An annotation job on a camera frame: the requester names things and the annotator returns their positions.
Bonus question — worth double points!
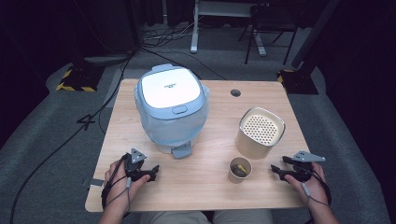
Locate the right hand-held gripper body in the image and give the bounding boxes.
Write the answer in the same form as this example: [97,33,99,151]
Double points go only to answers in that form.
[284,150,327,183]

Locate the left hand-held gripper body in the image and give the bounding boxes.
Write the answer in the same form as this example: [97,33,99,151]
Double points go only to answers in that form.
[123,147,152,183]

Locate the beige plastic container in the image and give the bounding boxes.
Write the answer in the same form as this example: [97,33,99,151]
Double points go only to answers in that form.
[234,106,287,161]

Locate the person's right hand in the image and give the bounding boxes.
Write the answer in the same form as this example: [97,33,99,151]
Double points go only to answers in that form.
[284,161,328,209]

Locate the person's left hand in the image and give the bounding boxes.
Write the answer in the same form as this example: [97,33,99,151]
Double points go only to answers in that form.
[104,159,150,213]

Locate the yellow and dark scraps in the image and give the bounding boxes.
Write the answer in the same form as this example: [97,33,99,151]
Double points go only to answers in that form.
[233,163,248,176]

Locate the small grey table clamp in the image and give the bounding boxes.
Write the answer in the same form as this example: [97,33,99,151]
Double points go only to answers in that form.
[81,177,105,189]

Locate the perforated cream strainer insert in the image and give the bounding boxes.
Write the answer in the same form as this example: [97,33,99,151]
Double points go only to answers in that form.
[240,108,285,147]

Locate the brown paper cup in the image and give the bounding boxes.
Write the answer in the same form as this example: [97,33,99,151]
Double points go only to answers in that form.
[227,156,253,185]

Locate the person's left leg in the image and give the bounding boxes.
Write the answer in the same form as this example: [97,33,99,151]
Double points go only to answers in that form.
[139,210,213,224]

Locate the person's leg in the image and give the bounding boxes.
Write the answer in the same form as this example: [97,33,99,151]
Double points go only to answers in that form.
[213,208,275,224]
[139,210,213,224]

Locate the person's right leg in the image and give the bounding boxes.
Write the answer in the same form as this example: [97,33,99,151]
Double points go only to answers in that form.
[213,208,275,224]

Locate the black yellow striped stand base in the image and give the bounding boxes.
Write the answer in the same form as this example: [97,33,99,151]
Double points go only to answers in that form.
[276,68,319,95]
[55,62,106,93]

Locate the blue and white trash can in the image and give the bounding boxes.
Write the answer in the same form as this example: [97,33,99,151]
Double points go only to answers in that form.
[134,63,210,160]

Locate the dark slanted stand pole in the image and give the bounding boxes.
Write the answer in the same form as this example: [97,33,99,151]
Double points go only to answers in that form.
[290,0,343,70]

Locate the black chair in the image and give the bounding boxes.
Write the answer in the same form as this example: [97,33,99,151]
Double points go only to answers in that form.
[237,2,301,65]

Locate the thin grey cable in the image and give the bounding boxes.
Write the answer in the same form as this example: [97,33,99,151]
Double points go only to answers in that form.
[106,175,133,208]
[300,181,331,209]

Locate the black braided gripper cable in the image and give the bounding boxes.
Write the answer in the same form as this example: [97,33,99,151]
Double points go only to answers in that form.
[100,153,129,211]
[306,167,332,207]

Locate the long black floor cable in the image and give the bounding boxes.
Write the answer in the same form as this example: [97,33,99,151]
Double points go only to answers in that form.
[9,46,138,224]

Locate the bundle of floor cables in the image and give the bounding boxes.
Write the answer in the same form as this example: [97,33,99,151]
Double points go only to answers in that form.
[142,21,195,43]

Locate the white desk frame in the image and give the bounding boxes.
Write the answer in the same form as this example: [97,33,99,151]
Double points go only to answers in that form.
[190,0,267,57]

